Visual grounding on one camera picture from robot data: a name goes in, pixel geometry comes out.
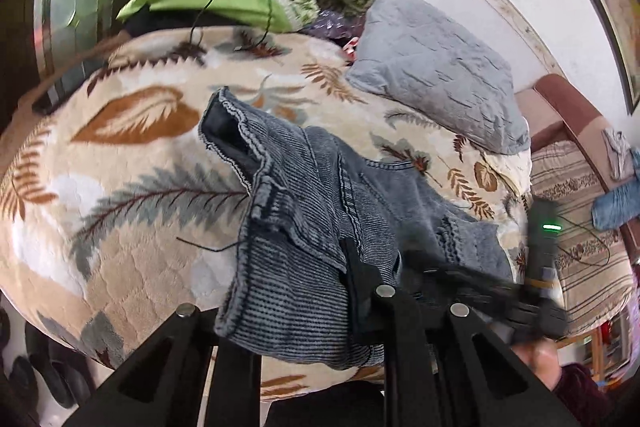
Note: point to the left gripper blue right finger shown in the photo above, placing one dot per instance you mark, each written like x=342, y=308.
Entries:
x=444, y=365

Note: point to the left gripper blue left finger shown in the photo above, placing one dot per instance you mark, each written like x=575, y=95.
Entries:
x=182, y=372

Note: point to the grey washed denim pants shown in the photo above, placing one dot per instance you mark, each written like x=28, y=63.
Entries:
x=308, y=191

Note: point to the person's right hand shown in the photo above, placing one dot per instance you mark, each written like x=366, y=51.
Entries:
x=541, y=356

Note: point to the black shoes on floor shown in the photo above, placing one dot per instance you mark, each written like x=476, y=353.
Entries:
x=27, y=352

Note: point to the lilac garment on headboard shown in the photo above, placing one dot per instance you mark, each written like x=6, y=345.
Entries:
x=619, y=154

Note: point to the leaf patterned beige bedspread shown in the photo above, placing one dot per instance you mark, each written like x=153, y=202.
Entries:
x=113, y=212

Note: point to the grey quilted pillow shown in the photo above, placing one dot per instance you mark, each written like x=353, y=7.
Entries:
x=416, y=55

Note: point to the purple plastic bag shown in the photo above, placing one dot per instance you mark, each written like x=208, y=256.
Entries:
x=336, y=27

